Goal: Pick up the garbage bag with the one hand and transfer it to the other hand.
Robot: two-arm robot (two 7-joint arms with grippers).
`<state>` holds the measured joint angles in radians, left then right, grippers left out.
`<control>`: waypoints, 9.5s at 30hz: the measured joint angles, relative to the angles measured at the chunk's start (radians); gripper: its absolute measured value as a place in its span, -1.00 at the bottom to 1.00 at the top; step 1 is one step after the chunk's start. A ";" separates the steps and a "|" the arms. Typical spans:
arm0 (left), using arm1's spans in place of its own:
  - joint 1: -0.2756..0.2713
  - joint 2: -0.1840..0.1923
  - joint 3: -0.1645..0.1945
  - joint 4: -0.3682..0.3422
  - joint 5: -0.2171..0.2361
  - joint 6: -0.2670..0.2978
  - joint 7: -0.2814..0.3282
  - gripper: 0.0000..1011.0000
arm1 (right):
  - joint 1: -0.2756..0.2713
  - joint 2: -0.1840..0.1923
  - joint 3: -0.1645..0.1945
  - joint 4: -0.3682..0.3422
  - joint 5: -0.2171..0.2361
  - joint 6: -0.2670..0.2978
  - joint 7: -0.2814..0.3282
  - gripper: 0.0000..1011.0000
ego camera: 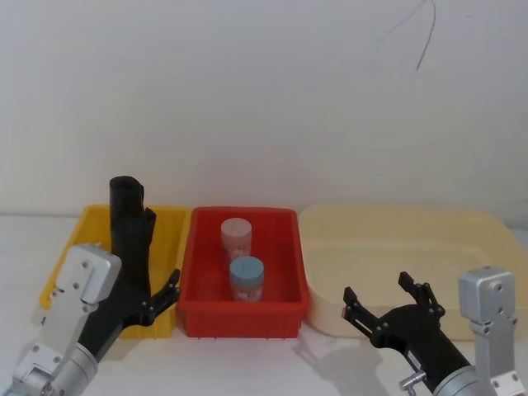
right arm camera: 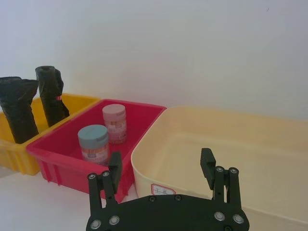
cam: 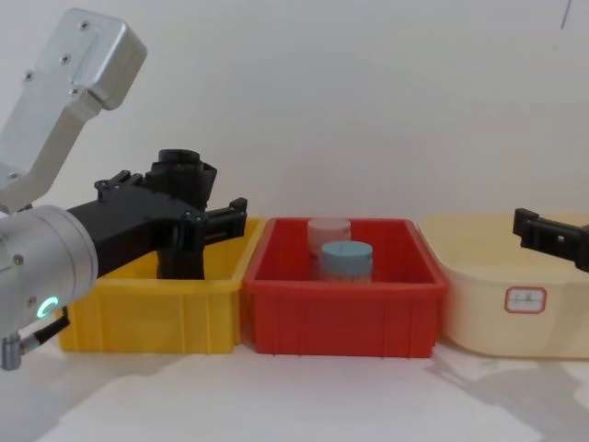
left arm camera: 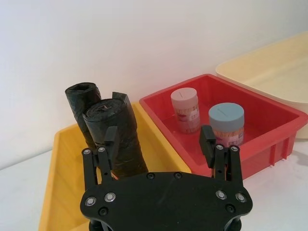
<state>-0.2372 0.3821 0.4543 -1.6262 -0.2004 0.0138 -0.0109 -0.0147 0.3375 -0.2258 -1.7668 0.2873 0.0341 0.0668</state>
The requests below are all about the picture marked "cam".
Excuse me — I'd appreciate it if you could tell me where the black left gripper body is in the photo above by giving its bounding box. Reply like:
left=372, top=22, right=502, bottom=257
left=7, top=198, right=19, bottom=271
left=65, top=180, right=207, bottom=278

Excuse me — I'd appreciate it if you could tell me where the black container with round cap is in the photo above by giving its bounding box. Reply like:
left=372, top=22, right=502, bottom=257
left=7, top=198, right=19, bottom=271
left=145, top=147, right=219, bottom=281

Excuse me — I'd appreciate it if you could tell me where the white label with red border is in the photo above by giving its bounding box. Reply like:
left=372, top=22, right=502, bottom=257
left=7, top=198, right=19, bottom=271
left=504, top=285, right=549, bottom=316

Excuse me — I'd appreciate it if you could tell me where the yellow plastic bin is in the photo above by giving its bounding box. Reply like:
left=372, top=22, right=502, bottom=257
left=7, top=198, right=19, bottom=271
left=58, top=215, right=269, bottom=355

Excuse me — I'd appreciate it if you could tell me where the jar with white lid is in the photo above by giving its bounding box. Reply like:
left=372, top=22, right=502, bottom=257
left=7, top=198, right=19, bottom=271
left=306, top=217, right=352, bottom=260

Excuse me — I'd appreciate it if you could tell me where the cream plastic basin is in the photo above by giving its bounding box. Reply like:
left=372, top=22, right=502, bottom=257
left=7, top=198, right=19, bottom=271
left=417, top=212, right=589, bottom=361

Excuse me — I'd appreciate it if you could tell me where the jar with blue lid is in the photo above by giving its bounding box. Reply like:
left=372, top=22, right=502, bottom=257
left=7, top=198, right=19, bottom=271
left=317, top=241, right=375, bottom=284

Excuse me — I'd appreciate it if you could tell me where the red plastic bin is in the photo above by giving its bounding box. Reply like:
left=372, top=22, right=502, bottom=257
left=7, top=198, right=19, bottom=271
left=241, top=216, right=449, bottom=360

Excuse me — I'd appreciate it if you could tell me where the dark cable with silver plug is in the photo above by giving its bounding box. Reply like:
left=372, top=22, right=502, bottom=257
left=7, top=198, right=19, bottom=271
left=0, top=316, right=71, bottom=372

